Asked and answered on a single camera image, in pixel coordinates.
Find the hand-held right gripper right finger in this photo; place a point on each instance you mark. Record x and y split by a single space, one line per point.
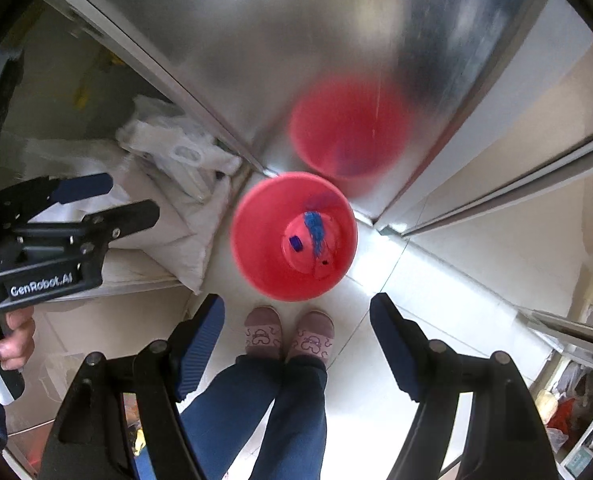
391 345

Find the red plastic bin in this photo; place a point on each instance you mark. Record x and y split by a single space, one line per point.
256 240

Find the white woven sack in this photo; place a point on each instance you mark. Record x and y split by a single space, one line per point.
176 240

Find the blue crumpled wrapper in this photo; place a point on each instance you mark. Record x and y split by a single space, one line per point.
316 230

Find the person's leg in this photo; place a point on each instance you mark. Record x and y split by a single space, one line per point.
301 410
231 410

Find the person's right leg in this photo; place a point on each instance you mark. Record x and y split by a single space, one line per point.
301 410

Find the metal cabinet door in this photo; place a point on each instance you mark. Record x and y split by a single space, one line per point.
256 35

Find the person's left leg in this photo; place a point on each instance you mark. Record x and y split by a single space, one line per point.
231 410

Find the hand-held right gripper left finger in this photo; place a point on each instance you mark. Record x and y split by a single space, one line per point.
201 345

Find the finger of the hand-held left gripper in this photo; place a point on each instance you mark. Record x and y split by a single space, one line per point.
121 220
84 185

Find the blue bottle cap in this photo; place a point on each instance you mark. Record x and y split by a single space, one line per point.
295 243

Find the red packet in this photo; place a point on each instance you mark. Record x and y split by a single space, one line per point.
565 410

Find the pink patterned slipper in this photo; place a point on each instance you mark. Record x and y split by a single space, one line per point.
263 332
312 340

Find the sliding cabinet door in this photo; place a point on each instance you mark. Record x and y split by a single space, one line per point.
501 160

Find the person's left hand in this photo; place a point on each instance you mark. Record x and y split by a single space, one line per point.
14 340

